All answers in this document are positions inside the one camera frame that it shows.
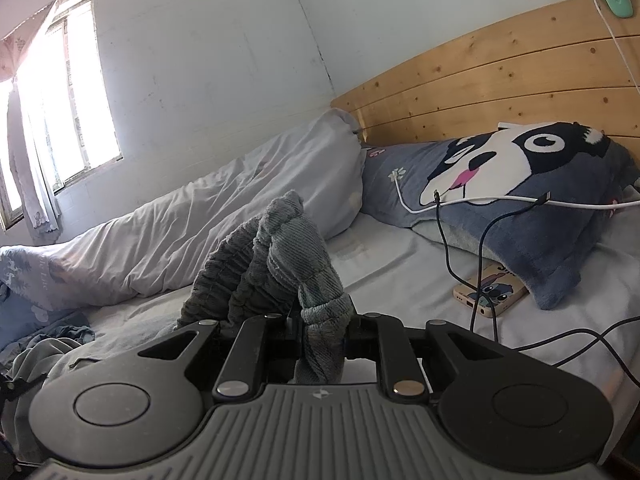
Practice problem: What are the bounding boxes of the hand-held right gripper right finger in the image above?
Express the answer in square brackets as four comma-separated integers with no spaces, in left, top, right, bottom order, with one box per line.
[344,312,504,402]

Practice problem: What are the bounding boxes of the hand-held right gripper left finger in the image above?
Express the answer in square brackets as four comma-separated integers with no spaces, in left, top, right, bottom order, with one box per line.
[135,313,304,403]

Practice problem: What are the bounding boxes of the grey corduroy pants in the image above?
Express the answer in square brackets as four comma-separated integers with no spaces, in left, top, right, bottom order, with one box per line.
[176,189,354,386]

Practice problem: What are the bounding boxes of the phone with cartoon case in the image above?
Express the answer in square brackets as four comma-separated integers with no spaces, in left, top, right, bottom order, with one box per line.
[452,262,528,320]

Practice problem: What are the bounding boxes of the light grey duvet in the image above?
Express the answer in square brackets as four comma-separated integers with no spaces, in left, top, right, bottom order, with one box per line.
[0,107,369,333]

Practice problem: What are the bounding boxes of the dog print pillow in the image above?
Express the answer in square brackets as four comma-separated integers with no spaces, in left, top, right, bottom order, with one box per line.
[361,121,640,311]

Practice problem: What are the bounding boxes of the light grey cloth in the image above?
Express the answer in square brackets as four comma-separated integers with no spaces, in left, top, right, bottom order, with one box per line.
[0,337,101,466]

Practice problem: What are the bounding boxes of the wooden headboard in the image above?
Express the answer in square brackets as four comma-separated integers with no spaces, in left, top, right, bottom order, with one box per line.
[330,0,640,161]

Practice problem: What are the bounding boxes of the light curtain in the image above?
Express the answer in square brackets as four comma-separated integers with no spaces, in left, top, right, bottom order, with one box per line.
[0,0,63,241]

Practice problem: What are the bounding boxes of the window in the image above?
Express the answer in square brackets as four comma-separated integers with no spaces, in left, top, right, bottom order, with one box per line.
[0,0,125,231]

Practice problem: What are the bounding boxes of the black cable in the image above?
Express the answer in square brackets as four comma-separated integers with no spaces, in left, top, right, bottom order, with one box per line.
[434,189,640,396]
[470,191,640,368]

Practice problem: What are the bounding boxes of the white cable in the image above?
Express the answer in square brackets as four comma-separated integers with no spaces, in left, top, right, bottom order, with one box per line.
[391,171,640,215]
[592,0,640,93]

